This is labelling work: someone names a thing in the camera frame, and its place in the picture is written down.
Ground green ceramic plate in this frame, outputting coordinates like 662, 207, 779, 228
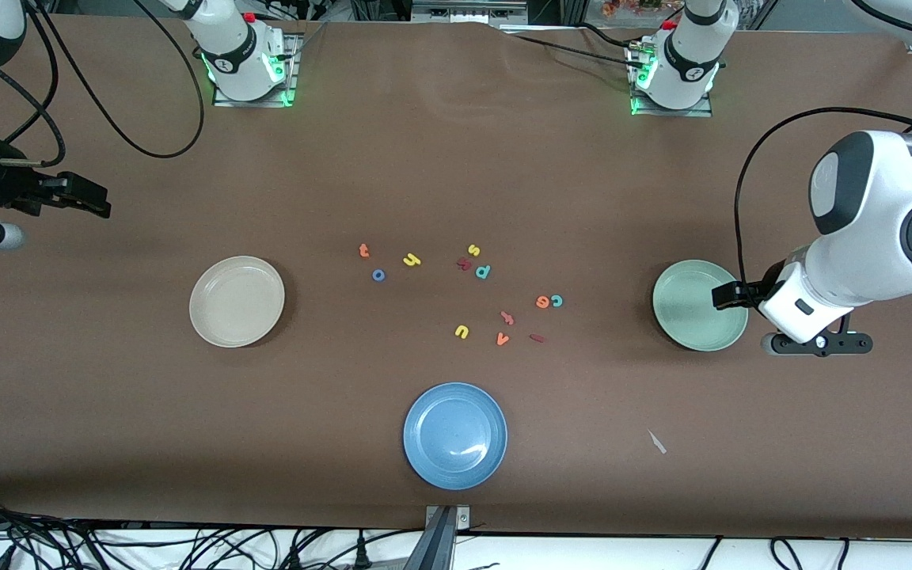
652, 260, 749, 352

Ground beige ceramic plate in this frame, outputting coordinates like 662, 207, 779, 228
189, 256, 286, 348

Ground orange artificial flowers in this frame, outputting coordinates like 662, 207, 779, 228
600, 0, 667, 18

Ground brown table cover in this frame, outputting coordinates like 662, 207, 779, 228
0, 14, 912, 539

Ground blue ceramic plate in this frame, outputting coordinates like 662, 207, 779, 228
403, 382, 508, 491

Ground grey power strip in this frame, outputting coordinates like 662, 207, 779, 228
411, 0, 528, 23

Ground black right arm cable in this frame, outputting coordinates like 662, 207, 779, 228
0, 0, 205, 191

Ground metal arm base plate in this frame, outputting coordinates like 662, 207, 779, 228
213, 33, 298, 108
629, 44, 714, 118

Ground black table cable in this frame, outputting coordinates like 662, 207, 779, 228
503, 32, 651, 72
575, 22, 639, 50

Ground tangled black floor cables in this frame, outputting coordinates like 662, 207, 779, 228
0, 492, 425, 570

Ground grey metal table bracket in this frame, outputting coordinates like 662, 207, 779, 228
424, 505, 471, 570

